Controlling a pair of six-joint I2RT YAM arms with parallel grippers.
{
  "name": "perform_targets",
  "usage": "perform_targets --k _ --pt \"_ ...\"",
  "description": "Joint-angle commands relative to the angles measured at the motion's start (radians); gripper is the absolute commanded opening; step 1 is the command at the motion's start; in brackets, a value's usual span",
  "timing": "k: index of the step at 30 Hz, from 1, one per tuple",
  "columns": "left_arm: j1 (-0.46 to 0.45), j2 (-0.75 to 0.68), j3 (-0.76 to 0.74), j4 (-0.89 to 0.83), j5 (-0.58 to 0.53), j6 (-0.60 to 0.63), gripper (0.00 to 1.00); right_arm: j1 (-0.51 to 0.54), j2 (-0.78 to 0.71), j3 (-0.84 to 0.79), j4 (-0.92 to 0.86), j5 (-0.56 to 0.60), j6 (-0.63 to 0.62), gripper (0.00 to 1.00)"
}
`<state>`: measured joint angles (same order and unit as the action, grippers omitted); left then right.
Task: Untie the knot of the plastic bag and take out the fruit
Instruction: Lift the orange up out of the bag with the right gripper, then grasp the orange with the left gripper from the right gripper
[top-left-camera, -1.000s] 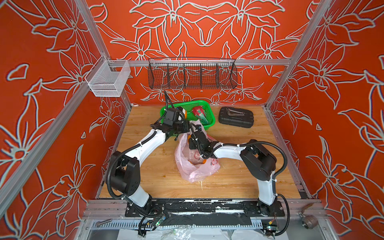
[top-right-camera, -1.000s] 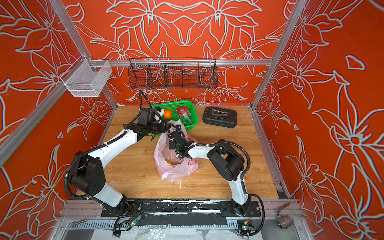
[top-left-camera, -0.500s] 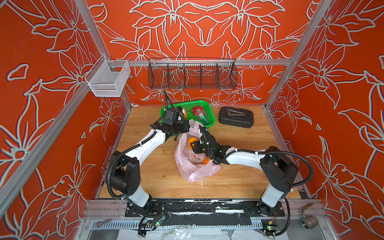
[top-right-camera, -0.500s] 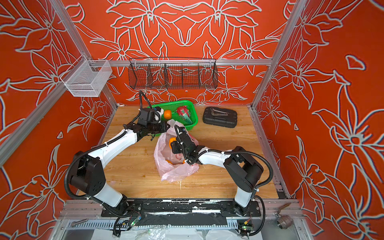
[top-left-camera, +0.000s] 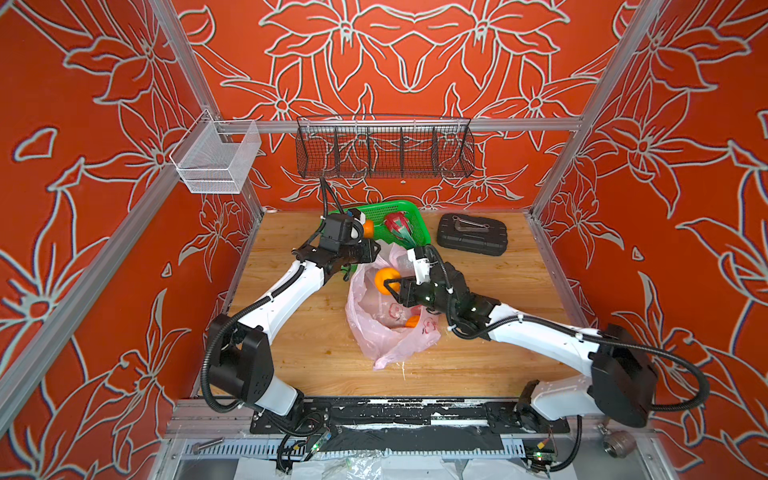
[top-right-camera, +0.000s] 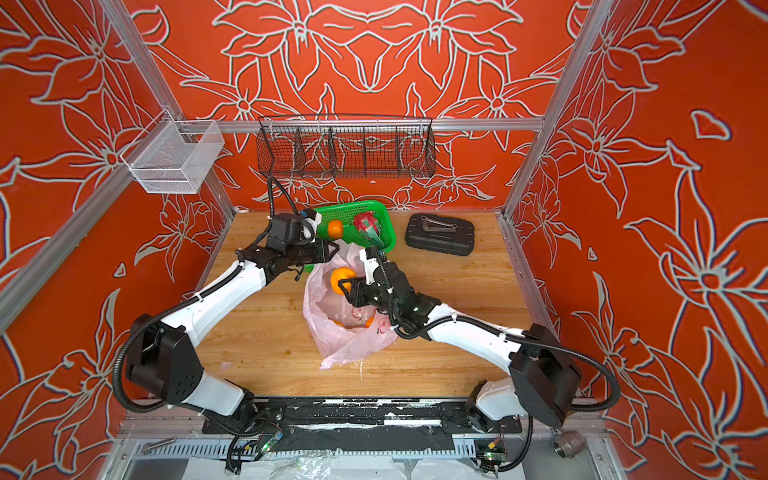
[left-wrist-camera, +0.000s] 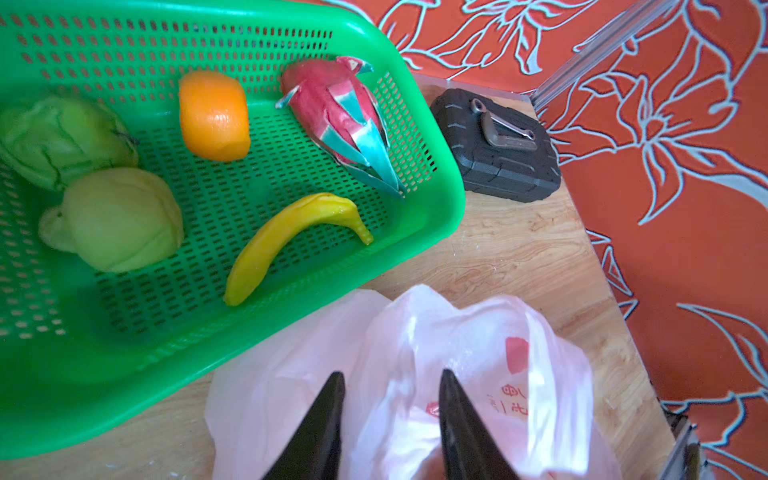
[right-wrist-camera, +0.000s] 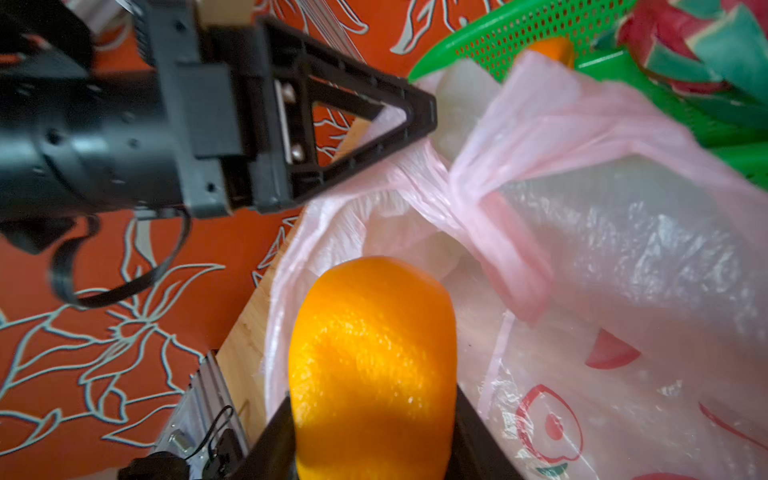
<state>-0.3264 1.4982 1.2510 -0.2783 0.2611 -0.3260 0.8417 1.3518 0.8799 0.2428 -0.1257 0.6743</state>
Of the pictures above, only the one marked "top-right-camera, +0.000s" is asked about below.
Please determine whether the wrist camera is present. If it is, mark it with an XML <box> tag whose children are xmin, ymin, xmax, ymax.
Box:
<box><xmin>266</xmin><ymin>209</ymin><xmax>322</xmax><ymax>253</ymax></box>
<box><xmin>359</xmin><ymin>246</ymin><xmax>380</xmax><ymax>284</ymax></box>

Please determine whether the pink plastic bag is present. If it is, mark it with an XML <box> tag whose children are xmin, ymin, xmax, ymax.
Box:
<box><xmin>302</xmin><ymin>245</ymin><xmax>396</xmax><ymax>370</ymax></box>

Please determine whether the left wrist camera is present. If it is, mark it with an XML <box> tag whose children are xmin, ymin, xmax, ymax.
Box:
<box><xmin>266</xmin><ymin>209</ymin><xmax>322</xmax><ymax>253</ymax></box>

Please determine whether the white wire wall basket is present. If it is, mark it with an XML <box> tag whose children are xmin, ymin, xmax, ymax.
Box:
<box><xmin>119</xmin><ymin>110</ymin><xmax>225</xmax><ymax>194</ymax></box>

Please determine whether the black plastic tool case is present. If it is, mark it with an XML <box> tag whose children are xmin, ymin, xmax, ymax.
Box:
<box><xmin>405</xmin><ymin>213</ymin><xmax>475</xmax><ymax>256</ymax></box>

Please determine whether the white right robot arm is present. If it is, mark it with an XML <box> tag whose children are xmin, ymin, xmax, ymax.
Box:
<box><xmin>331</xmin><ymin>262</ymin><xmax>581</xmax><ymax>428</ymax></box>

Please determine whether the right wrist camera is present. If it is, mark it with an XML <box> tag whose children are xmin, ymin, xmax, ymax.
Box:
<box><xmin>359</xmin><ymin>246</ymin><xmax>380</xmax><ymax>284</ymax></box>

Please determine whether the clear plastic wrap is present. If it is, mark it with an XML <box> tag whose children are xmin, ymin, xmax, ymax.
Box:
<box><xmin>269</xmin><ymin>455</ymin><xmax>361</xmax><ymax>480</ymax></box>

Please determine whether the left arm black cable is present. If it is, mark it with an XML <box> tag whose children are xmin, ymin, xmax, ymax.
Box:
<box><xmin>112</xmin><ymin>175</ymin><xmax>301</xmax><ymax>414</ymax></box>

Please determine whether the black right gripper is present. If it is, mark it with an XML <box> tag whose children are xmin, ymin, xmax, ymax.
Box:
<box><xmin>334</xmin><ymin>275</ymin><xmax>402</xmax><ymax>319</ymax></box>

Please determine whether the green plastic basket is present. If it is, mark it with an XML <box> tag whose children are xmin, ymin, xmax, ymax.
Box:
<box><xmin>315</xmin><ymin>200</ymin><xmax>396</xmax><ymax>260</ymax></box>

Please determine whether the black wire wall basket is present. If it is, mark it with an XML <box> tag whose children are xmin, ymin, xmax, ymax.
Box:
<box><xmin>256</xmin><ymin>114</ymin><xmax>437</xmax><ymax>179</ymax></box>

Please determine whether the metal pipe fitting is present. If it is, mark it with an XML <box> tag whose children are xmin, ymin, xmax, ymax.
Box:
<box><xmin>551</xmin><ymin>430</ymin><xmax>587</xmax><ymax>459</ymax></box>

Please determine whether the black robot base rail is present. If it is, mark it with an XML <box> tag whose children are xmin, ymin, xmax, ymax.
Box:
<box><xmin>202</xmin><ymin>397</ymin><xmax>525</xmax><ymax>458</ymax></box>

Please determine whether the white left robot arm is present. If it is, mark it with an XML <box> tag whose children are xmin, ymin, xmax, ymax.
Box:
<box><xmin>112</xmin><ymin>239</ymin><xmax>339</xmax><ymax>430</ymax></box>

